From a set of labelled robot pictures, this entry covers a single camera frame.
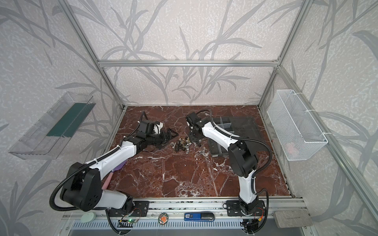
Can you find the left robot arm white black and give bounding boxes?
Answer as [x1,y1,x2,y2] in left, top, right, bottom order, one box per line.
[49,120,178,212]

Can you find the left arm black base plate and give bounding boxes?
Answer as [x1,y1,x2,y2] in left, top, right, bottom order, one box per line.
[108,201,150,217]

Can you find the white wire mesh basket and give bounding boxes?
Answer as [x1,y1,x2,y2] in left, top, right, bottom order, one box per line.
[267,89,328,161]

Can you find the white round disc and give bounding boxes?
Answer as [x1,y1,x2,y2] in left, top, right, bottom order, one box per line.
[80,212,96,223]

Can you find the blue black usb device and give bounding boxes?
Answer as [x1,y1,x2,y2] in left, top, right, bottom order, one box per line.
[184,212,215,222]

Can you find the grey compartment organizer box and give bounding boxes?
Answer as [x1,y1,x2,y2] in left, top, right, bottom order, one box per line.
[202,117,237,156]

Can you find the grey rectangular pad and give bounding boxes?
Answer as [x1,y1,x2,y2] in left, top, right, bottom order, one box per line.
[273,209,313,228]

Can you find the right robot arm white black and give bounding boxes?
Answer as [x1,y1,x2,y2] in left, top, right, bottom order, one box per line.
[186,111,273,215]

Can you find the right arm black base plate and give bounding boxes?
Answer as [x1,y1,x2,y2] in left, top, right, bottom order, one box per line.
[222,200,266,218]

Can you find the round orange button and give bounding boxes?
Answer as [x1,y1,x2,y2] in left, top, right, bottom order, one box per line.
[158,212,169,225]

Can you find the pink object in basket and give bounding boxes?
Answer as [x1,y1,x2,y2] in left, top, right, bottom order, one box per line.
[285,143,299,156]

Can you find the clear plastic wall bin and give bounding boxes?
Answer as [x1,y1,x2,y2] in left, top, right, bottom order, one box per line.
[9,92,95,160]

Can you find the pile of screws and nuts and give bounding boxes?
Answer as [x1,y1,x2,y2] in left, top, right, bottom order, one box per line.
[172,137,208,156]

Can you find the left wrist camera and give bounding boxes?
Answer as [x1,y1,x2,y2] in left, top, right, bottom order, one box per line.
[152,122,163,135]

